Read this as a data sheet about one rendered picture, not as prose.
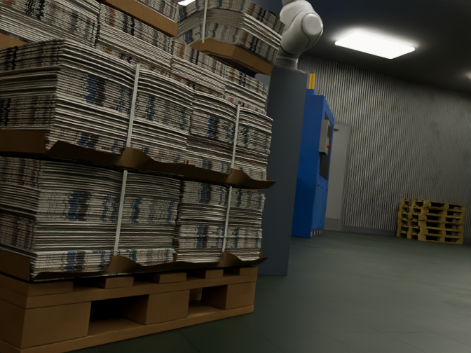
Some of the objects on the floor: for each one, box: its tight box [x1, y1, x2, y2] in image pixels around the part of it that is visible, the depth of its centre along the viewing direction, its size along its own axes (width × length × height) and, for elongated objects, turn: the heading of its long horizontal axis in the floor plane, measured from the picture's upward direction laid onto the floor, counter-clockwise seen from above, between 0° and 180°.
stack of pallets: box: [397, 199, 467, 244], centre depth 976 cm, size 110×76×78 cm
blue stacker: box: [291, 73, 334, 238], centre depth 669 cm, size 150×130×207 cm
